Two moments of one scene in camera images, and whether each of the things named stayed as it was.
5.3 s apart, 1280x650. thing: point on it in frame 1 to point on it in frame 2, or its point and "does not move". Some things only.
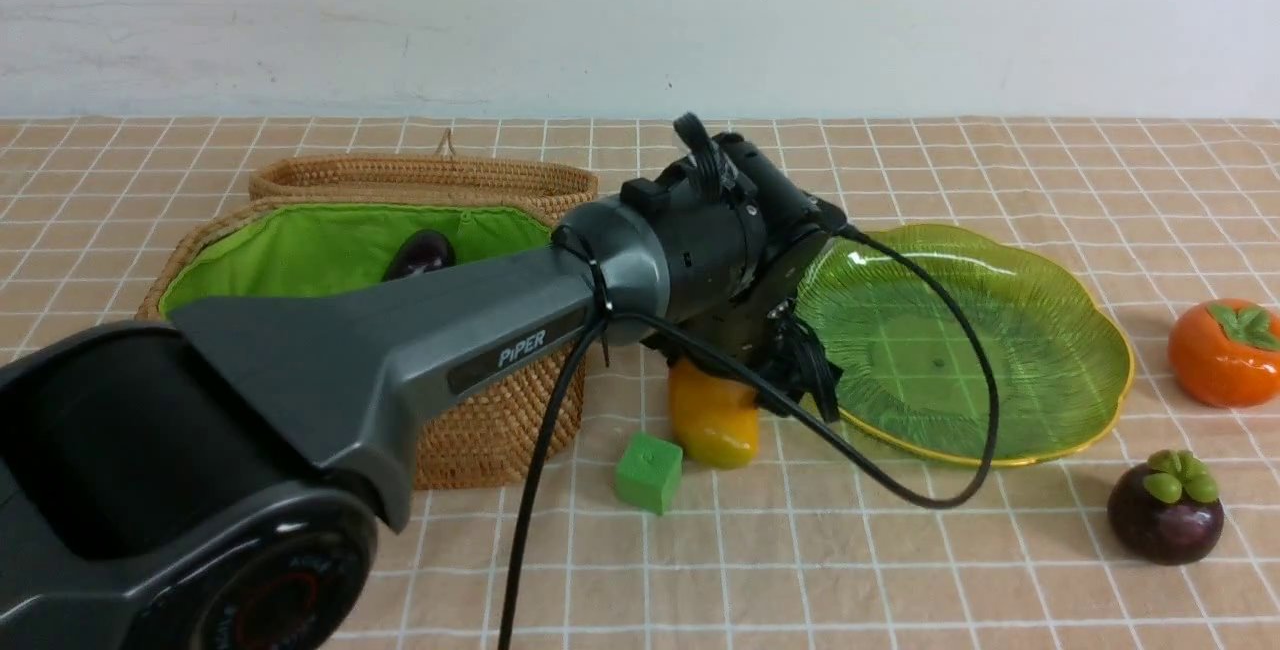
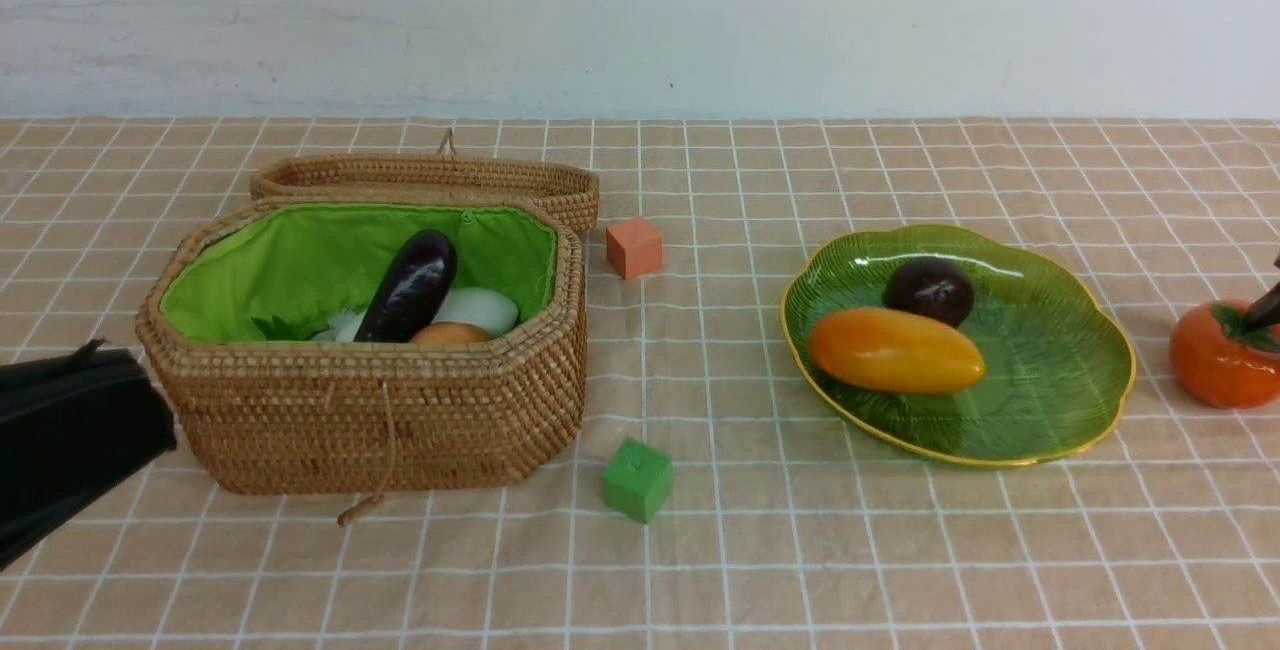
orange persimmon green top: [1226, 353] does not move
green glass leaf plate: [904, 368] does not move
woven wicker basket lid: [563, 188] does not move
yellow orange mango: [716, 423] to [896, 352]
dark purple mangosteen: [1166, 511] to [930, 287]
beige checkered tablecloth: [1160, 533] does not move
